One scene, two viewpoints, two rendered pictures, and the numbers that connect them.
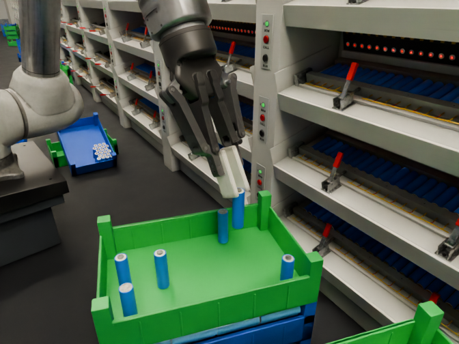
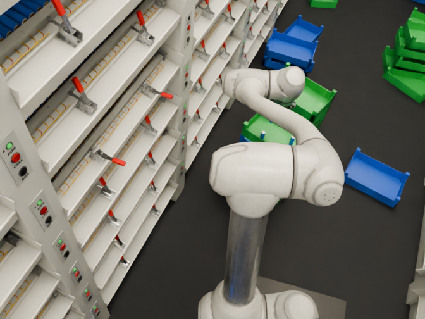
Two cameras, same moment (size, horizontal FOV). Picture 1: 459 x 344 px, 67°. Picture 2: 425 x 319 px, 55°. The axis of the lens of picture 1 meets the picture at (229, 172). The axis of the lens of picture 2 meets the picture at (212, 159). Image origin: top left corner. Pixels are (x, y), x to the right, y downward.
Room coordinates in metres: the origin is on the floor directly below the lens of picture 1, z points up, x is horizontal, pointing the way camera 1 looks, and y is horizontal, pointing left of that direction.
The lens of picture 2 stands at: (1.44, 0.79, 1.81)
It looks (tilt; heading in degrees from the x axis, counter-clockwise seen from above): 55 degrees down; 229
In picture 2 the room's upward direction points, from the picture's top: 9 degrees clockwise
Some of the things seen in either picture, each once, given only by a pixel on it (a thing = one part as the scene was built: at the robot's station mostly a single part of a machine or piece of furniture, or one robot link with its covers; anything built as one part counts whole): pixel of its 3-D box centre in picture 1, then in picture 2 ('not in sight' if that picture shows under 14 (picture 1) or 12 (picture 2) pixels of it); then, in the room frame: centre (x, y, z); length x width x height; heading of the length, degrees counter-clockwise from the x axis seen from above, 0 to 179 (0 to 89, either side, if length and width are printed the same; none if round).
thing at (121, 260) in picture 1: (123, 273); not in sight; (0.38, 0.16, 0.36); 0.02 x 0.02 x 0.06
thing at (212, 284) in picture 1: (201, 256); (280, 133); (0.42, 0.04, 0.36); 0.30 x 0.20 x 0.08; 107
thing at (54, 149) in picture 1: (82, 147); not in sight; (1.62, 0.75, 0.04); 0.30 x 0.20 x 0.08; 123
